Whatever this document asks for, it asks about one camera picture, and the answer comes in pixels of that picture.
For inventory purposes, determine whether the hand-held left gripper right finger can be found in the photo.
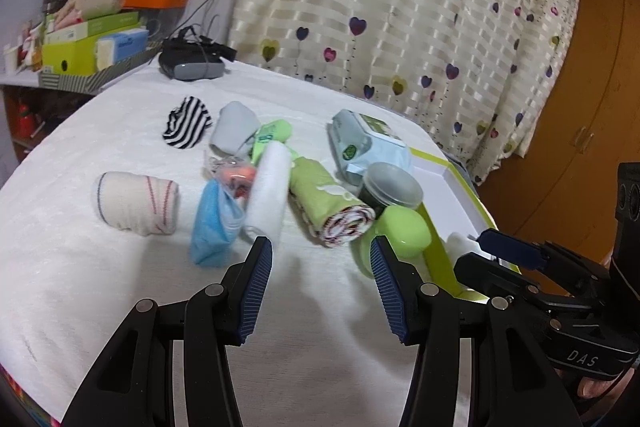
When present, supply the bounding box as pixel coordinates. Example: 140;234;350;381
369;235;583;427

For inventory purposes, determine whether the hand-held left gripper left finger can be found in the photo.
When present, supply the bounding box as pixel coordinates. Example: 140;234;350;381
60;235;274;427

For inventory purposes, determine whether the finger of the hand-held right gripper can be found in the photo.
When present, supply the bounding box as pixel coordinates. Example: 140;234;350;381
454;253;606;308
475;229;611;280

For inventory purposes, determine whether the white box with green rim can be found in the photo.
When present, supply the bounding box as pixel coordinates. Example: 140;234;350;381
407;147;523;305

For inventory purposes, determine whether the light green cloth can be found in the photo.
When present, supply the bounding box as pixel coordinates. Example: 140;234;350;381
248;119;293;162

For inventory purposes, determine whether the person's right hand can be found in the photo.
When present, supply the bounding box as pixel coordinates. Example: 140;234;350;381
556;359;640;427

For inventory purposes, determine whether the green plastic container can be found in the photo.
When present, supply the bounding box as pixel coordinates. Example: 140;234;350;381
348;206;432;280

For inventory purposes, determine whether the blue folded cloth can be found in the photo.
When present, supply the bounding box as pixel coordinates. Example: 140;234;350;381
189;179;246;268

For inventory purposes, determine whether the white rolled towel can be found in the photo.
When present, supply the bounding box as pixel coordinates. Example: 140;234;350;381
241;141;293;253

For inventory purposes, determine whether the dark jar with grey lid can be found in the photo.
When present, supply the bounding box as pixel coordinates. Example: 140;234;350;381
357;162;425;218

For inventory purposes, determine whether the clear bag with orange item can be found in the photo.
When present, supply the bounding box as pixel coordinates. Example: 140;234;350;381
205;152;258;208

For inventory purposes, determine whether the olive rolled cloth red pattern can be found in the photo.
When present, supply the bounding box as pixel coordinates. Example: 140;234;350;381
289;156;377;249

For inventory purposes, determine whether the pale blue wet wipes pack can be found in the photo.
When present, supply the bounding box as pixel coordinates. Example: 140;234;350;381
327;109;416;188

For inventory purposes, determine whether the white bed blanket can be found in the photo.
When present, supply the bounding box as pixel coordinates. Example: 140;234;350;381
0;57;501;427

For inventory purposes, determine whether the wooden wardrobe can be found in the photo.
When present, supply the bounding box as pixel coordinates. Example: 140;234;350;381
477;0;640;298

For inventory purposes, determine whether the grey sock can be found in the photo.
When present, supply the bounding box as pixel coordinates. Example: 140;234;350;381
209;102;261;156

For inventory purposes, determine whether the black white striped sock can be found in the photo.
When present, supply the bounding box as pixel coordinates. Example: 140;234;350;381
161;96;214;151

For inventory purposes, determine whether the black grey headset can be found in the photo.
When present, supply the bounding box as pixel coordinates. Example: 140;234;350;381
158;27;238;82

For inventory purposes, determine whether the striped tray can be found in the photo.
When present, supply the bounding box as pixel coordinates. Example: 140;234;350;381
39;49;161;95

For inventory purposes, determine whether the wooden shelf unit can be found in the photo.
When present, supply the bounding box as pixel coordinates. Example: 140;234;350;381
0;84;88;168

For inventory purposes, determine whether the heart print curtain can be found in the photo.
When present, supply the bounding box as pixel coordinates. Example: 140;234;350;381
227;0;583;185

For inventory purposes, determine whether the blue tissue pack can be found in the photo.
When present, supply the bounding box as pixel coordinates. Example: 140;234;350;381
95;28;151;70

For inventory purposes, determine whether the red bottle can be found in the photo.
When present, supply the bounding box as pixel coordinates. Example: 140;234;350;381
17;104;36;140

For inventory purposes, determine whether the lime green box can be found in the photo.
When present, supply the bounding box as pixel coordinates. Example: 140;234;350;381
41;29;146;75

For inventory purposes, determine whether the flat green white box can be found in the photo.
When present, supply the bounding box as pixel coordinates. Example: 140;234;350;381
45;11;141;45

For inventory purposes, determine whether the beige fabric roll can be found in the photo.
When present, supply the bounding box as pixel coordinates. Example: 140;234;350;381
75;0;125;20

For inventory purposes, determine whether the pink cloth bundle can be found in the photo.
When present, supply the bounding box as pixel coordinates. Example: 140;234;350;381
50;0;86;30

